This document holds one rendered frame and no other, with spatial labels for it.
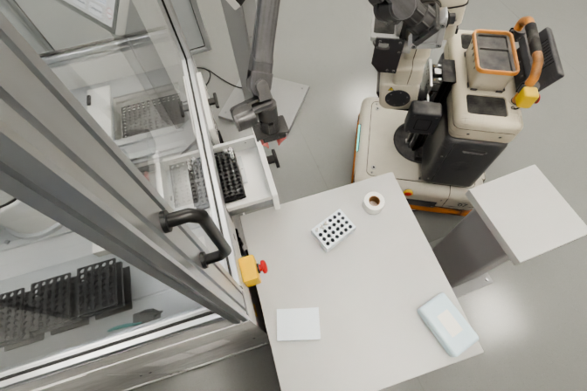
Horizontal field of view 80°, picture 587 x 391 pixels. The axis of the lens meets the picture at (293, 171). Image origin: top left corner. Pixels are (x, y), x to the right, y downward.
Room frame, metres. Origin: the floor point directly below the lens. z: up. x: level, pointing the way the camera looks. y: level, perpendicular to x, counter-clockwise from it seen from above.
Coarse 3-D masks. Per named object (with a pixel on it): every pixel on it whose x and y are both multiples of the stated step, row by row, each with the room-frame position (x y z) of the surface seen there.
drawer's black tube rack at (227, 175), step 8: (216, 160) 0.63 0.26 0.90; (224, 160) 0.63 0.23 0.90; (224, 168) 0.60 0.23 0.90; (224, 176) 0.58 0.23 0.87; (232, 176) 0.57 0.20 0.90; (240, 176) 0.58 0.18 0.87; (224, 184) 0.54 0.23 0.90; (232, 184) 0.54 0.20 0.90; (224, 192) 0.53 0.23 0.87; (232, 192) 0.51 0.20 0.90; (240, 192) 0.52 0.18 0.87; (224, 200) 0.50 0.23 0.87; (232, 200) 0.50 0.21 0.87
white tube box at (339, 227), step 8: (328, 216) 0.44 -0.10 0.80; (336, 216) 0.43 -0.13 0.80; (344, 216) 0.43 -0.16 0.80; (328, 224) 0.41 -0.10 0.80; (336, 224) 0.41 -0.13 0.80; (344, 224) 0.40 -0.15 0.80; (352, 224) 0.40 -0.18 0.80; (312, 232) 0.39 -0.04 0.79; (320, 232) 0.38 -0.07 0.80; (328, 232) 0.38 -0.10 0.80; (336, 232) 0.38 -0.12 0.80; (344, 232) 0.38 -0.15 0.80; (352, 232) 0.38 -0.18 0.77; (320, 240) 0.36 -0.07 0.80; (328, 240) 0.35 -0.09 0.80; (336, 240) 0.35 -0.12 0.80; (328, 248) 0.33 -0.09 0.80
